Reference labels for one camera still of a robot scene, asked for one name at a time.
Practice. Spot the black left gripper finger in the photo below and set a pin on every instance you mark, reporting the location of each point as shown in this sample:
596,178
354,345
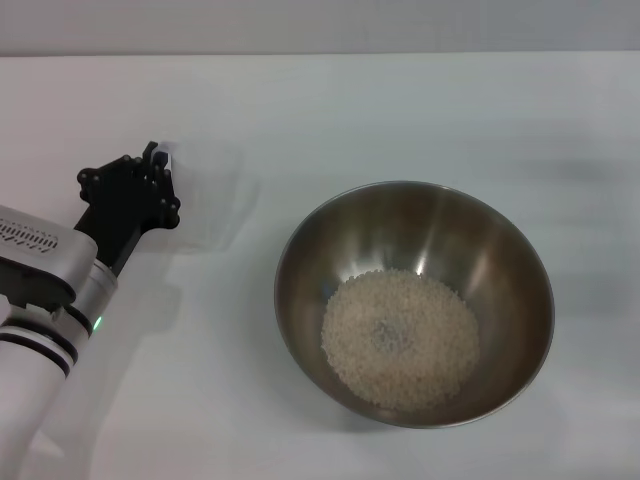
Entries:
110,172
167,200

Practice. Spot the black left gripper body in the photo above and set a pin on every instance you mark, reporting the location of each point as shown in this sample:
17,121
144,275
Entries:
125,210

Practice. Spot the clear plastic measuring cup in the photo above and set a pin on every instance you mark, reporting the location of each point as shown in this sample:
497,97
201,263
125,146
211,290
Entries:
215,200

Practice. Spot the stainless steel mixing bowl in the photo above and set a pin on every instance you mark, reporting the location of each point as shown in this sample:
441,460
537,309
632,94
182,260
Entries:
400,225

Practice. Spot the white rice grains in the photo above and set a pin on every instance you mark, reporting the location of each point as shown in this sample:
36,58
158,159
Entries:
430,350

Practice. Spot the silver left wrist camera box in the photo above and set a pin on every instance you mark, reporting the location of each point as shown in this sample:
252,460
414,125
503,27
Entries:
45,250

